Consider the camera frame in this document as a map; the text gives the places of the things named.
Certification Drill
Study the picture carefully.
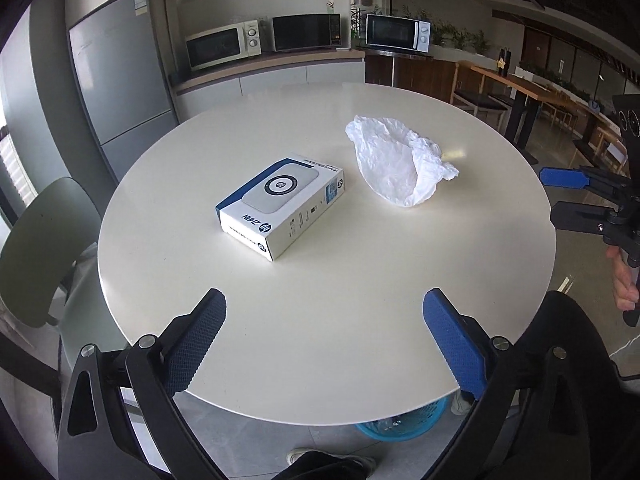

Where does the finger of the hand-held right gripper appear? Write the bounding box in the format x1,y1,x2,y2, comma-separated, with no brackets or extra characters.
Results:
550,201,627,237
539,165,630,194

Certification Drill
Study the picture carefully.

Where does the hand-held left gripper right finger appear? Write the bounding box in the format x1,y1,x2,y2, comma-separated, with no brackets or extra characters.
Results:
422,287,621,480

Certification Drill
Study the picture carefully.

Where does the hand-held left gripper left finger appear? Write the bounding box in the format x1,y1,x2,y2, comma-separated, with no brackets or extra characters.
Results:
57,287,227,480

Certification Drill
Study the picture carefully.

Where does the blue plastic basket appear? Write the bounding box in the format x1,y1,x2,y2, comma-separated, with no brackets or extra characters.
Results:
354,397,447,442

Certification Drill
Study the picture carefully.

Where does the person's right hand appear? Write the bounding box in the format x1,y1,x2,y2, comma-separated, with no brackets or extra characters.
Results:
605,244,640,314

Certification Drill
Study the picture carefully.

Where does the long wooden table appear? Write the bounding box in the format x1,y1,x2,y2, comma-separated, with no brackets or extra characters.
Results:
542,82,632,177

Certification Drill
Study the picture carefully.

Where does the wooden table with black legs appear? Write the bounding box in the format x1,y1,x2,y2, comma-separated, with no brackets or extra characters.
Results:
470,62,544,163

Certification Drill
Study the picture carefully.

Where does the wooden chair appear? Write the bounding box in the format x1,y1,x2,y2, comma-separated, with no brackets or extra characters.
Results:
450,60,512,129

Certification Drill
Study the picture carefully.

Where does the white plastic bag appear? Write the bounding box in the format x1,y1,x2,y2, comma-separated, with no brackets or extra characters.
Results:
345,114,460,208

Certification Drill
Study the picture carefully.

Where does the row of green plants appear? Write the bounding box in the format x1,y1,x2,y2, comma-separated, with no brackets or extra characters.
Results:
429,19,494,54

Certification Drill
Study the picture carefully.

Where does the white and blue cardboard box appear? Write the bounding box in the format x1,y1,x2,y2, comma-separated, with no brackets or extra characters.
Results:
216,154,346,263

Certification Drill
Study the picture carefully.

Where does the brown wooden cabinet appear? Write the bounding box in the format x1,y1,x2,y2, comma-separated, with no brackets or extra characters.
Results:
364,52,462,107

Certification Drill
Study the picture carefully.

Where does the grey green chair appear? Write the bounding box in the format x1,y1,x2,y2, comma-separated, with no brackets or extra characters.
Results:
0,176,103,330

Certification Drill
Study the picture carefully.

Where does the white microwave with black door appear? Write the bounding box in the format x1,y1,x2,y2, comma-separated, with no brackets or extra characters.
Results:
365,13,432,56

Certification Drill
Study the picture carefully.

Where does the green potted plant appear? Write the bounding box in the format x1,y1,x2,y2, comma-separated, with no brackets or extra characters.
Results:
350,2,382,50

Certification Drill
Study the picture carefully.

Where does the black framed window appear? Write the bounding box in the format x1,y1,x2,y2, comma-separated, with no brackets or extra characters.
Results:
0,110,27,223

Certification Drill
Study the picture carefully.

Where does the silver refrigerator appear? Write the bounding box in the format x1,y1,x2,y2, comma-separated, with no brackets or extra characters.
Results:
65,0,180,183

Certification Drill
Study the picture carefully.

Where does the white kitchen counter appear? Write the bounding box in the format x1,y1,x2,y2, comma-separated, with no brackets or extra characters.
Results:
170,49,366,122

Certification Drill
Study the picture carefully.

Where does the white microwave with dials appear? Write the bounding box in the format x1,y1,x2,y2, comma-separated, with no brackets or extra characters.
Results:
185,20,263,72

